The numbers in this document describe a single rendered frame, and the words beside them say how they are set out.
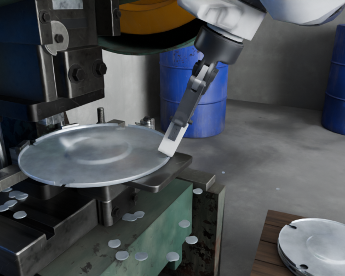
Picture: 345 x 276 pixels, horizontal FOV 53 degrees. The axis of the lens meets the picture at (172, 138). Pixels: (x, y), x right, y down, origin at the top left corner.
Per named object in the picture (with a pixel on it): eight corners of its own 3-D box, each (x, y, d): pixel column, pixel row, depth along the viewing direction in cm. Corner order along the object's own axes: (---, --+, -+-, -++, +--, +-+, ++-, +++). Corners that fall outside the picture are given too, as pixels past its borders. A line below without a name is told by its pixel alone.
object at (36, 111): (108, 107, 76) (107, 82, 74) (35, 136, 59) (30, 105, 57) (55, 98, 83) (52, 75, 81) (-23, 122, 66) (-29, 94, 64)
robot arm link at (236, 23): (266, 11, 56) (250, 42, 58) (198, -23, 57) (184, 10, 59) (266, 13, 45) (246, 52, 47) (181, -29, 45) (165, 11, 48)
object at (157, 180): (193, 213, 70) (194, 153, 65) (157, 254, 59) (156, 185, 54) (97, 184, 81) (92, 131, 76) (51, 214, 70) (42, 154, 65)
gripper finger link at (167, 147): (188, 125, 61) (187, 126, 61) (172, 156, 64) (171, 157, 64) (173, 117, 62) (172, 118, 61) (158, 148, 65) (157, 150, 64)
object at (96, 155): (151, 196, 51) (151, 192, 51) (-19, 178, 57) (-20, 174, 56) (184, 131, 78) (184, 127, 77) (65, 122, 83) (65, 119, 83)
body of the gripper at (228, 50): (243, 46, 50) (215, 100, 54) (246, 40, 58) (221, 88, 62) (198, 23, 51) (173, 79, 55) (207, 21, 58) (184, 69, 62)
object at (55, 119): (67, 119, 72) (65, 102, 71) (50, 126, 68) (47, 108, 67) (56, 117, 74) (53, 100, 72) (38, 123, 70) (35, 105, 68)
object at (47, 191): (112, 161, 80) (111, 149, 79) (45, 201, 64) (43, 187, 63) (62, 148, 88) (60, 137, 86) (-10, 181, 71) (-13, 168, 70)
